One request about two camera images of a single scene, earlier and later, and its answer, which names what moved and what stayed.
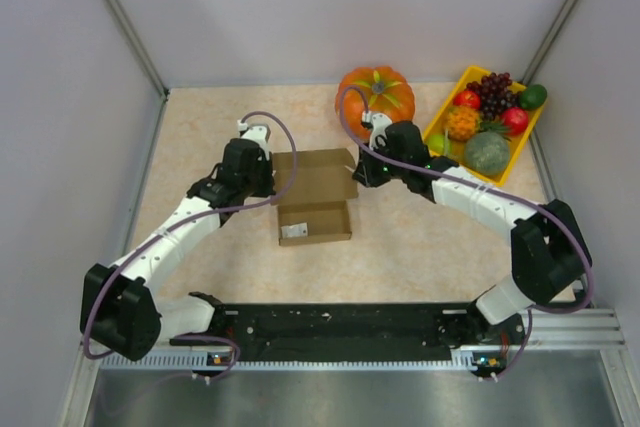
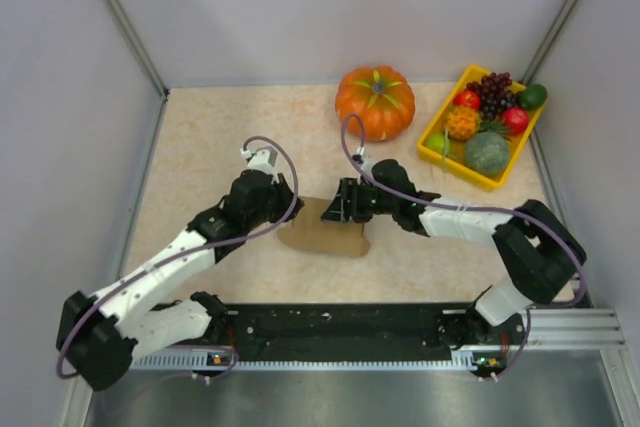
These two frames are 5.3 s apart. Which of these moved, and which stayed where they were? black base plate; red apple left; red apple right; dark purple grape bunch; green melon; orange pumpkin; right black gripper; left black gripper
Moved: left black gripper; right black gripper
Stayed: green melon; orange pumpkin; red apple left; red apple right; black base plate; dark purple grape bunch
